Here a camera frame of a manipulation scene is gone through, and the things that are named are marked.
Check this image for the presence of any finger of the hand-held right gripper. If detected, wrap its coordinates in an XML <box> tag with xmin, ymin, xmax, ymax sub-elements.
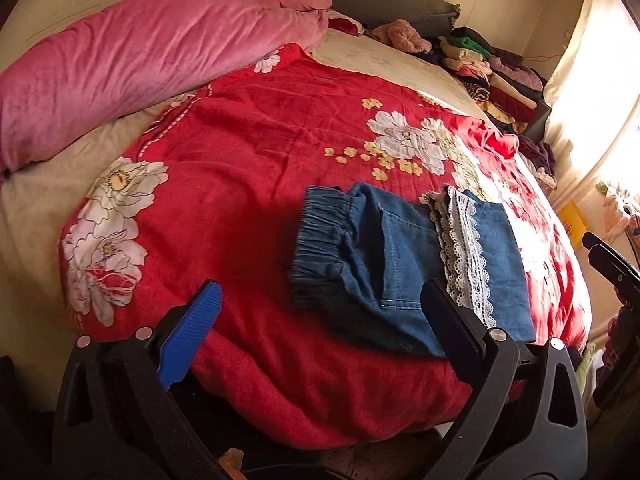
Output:
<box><xmin>581</xmin><ymin>231</ymin><xmax>640</xmax><ymax>307</ymax></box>

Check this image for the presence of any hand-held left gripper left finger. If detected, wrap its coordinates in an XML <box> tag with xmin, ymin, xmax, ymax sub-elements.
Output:
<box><xmin>51</xmin><ymin>280</ymin><xmax>232</xmax><ymax>480</ymax></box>

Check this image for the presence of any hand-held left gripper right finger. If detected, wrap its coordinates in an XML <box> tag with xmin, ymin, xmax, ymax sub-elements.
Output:
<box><xmin>421</xmin><ymin>280</ymin><xmax>589</xmax><ymax>480</ymax></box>

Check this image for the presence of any blue denim pants lace trim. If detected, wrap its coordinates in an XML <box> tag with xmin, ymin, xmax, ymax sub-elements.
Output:
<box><xmin>289</xmin><ymin>182</ymin><xmax>537</xmax><ymax>359</ymax></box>

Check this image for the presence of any green cloth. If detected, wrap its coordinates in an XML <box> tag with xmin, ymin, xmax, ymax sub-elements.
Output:
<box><xmin>575</xmin><ymin>344</ymin><xmax>599</xmax><ymax>397</ymax></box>

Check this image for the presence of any yellow box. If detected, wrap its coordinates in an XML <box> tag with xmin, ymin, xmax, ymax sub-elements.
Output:
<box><xmin>556</xmin><ymin>201</ymin><xmax>589</xmax><ymax>237</ymax></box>

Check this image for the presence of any purple cloth heap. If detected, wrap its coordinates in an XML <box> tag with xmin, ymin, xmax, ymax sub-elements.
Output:
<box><xmin>519</xmin><ymin>135</ymin><xmax>559</xmax><ymax>191</ymax></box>

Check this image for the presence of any red floral blanket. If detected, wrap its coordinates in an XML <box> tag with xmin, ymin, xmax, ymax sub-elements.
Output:
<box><xmin>57</xmin><ymin>42</ymin><xmax>594</xmax><ymax>452</ymax></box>

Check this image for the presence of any cream curtain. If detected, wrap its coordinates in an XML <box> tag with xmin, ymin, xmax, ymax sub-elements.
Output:
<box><xmin>541</xmin><ymin>0</ymin><xmax>640</xmax><ymax>211</ymax></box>

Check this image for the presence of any cream bedsheet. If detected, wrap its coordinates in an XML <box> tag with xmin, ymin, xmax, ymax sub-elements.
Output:
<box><xmin>0</xmin><ymin>29</ymin><xmax>495</xmax><ymax>402</ymax></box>

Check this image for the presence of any pile of folded clothes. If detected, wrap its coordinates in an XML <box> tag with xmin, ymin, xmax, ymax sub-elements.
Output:
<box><xmin>432</xmin><ymin>26</ymin><xmax>552</xmax><ymax>134</ymax></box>

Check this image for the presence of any pink quilt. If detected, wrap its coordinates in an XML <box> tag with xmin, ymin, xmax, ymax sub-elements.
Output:
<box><xmin>0</xmin><ymin>0</ymin><xmax>332</xmax><ymax>174</ymax></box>

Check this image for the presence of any pink fluffy garment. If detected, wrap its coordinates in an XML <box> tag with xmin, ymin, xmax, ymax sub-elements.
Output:
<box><xmin>370</xmin><ymin>18</ymin><xmax>434</xmax><ymax>54</ymax></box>

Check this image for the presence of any dark red cloth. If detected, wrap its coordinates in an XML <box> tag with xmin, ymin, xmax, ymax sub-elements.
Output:
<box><xmin>327</xmin><ymin>10</ymin><xmax>367</xmax><ymax>37</ymax></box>

